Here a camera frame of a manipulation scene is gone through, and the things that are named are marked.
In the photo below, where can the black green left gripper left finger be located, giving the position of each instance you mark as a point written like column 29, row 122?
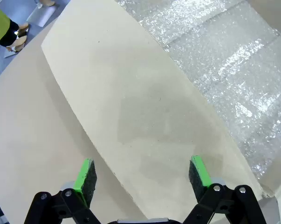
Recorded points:
column 83, row 179

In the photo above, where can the tan shoe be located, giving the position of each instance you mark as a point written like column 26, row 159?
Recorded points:
column 18, row 42
column 23, row 26
column 48, row 2

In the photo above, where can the clear bubble wrap sheet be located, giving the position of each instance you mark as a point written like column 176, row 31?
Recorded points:
column 224, row 60

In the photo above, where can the brown cardboard shipping box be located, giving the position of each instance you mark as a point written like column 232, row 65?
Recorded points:
column 121, row 88

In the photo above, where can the grey metal floor plate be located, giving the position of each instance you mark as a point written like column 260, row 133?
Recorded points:
column 41, row 15
column 11, row 53

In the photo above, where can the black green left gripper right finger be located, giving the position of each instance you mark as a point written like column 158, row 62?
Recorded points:
column 200, row 177

